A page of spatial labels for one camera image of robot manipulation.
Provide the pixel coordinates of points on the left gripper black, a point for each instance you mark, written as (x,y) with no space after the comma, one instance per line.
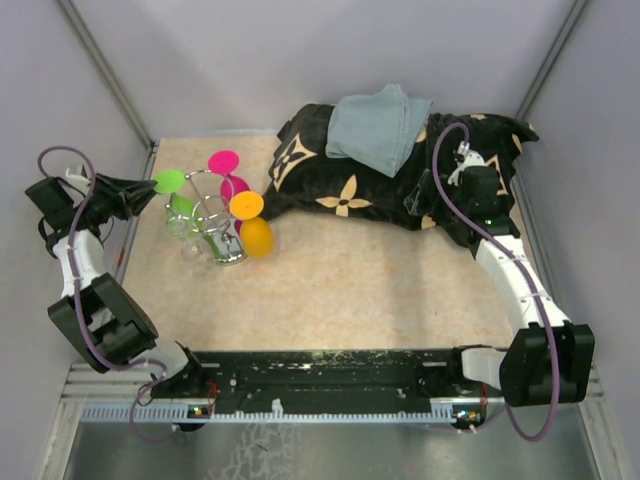
(116,190)

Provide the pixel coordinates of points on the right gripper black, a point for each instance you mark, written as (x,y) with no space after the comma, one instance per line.
(429,186)

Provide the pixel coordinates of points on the green wine glass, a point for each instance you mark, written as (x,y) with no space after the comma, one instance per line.
(193,195)

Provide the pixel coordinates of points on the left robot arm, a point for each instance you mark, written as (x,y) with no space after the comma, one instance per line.
(104,324)

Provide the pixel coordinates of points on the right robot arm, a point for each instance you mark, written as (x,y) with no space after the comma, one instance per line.
(548,350)

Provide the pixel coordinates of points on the clear wine glass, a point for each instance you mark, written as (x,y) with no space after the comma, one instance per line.
(192,244)

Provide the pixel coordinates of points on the pink wine glass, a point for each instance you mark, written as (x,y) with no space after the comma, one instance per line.
(224,163)

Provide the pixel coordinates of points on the orange wine glass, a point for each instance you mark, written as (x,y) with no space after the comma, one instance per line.
(255,232)

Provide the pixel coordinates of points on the black patterned blanket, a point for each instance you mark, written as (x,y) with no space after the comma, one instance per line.
(304,178)

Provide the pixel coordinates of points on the light blue folded towel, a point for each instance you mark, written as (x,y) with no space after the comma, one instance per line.
(377,130)

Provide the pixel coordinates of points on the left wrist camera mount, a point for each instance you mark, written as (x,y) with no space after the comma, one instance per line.
(78,176)

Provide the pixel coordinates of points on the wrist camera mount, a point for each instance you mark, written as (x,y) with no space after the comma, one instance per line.
(465,158)
(78,176)

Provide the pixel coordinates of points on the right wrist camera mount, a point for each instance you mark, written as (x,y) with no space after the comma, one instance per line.
(465,158)

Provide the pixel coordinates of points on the chrome wire glass rack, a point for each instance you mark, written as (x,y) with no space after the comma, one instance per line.
(227,239)

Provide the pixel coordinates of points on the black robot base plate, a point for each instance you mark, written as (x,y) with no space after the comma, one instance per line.
(324,381)

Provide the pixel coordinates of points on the grey slotted cable duct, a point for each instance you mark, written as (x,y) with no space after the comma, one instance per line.
(186,413)

